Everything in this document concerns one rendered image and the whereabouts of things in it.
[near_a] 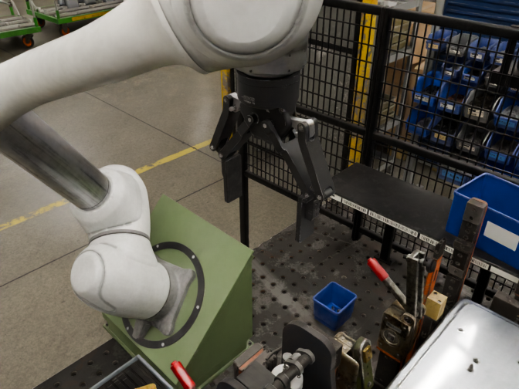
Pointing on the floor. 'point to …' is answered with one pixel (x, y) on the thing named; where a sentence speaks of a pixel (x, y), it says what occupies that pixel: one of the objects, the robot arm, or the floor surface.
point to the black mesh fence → (369, 132)
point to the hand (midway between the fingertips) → (266, 210)
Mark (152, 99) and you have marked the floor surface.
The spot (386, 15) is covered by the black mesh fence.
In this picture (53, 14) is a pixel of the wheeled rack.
